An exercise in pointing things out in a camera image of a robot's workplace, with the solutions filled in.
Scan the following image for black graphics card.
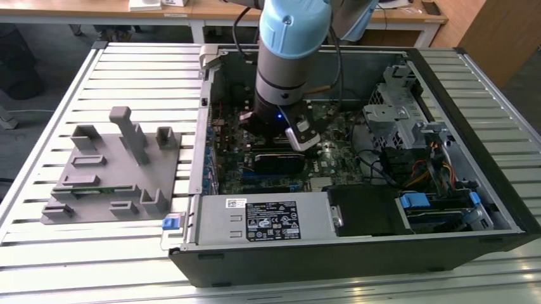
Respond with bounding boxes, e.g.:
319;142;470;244
253;153;306;174

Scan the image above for green motherboard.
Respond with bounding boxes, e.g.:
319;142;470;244
206;100;365;196

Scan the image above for grey case latch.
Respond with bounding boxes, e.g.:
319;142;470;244
197;44;222;70

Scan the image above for silver drive cage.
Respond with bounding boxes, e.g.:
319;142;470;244
361;61;430;149

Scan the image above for silver power supply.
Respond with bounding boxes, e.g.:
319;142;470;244
193;193;340;246

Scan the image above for black plastic cover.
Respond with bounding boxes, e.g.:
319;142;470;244
326;185;418;238

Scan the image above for blue case latch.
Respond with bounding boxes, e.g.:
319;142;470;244
162;213;182;231

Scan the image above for grey parts rack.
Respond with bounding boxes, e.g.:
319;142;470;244
40;106;183;225

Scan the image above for hard disk in blue carrier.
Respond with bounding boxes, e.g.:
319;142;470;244
396;191;469;219

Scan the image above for black open PC case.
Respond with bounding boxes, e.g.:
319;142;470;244
159;44;541;289

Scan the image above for wooden desk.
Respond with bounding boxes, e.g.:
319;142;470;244
0;0;450;48

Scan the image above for black bin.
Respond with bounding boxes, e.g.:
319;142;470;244
0;23;46;101

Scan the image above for wooden cabinet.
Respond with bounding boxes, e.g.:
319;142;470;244
430;0;541;89

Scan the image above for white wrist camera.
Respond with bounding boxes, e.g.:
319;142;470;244
285;116;321;152

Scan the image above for black cable with brass plug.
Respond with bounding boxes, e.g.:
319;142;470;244
305;25;345;95

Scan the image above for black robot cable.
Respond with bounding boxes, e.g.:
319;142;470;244
234;6;258;67

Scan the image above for black cable bundle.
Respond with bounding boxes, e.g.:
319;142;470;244
357;146;408;188

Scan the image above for yellow red power wires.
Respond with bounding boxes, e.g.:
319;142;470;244
401;141;460;191

